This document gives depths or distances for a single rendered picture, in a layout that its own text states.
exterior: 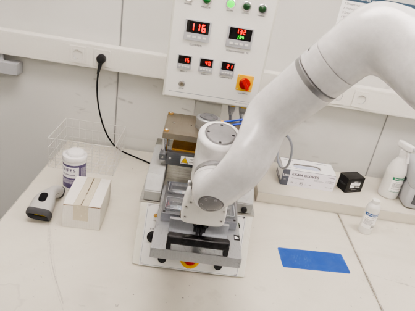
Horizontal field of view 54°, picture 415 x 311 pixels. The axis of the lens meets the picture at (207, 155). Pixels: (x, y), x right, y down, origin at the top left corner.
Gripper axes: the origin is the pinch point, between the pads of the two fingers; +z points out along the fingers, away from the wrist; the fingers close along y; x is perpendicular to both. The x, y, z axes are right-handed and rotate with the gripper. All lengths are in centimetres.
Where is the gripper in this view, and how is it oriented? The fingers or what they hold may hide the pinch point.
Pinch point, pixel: (199, 228)
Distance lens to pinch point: 101.0
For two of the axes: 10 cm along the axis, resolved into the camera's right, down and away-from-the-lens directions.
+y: 9.9, 1.4, 0.6
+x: 0.6, -7.1, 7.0
